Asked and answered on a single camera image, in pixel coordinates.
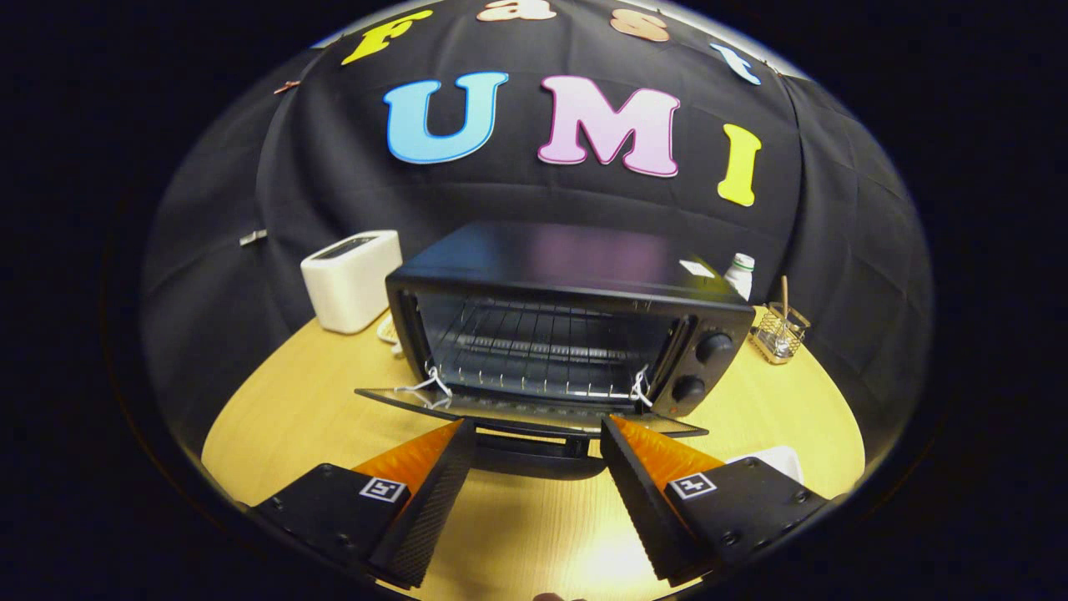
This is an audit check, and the wire mesh holder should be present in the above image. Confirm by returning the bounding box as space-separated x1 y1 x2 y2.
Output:
748 302 811 366

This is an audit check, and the black backdrop cloth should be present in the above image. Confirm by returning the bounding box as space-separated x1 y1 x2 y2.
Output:
140 0 934 435

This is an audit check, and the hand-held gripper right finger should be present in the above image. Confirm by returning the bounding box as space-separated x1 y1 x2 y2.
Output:
601 415 827 588

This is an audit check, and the white bread toaster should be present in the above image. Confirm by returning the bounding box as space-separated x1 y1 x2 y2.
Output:
300 230 403 335

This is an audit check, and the white green-label bottle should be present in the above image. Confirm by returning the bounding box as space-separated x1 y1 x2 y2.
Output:
723 253 756 301

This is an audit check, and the white cherry-print plate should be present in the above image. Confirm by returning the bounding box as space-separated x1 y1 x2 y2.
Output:
726 445 805 486

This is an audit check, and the black toaster oven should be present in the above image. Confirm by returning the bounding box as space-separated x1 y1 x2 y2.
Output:
355 220 757 481

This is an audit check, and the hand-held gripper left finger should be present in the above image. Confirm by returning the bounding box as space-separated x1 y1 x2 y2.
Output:
248 419 478 590

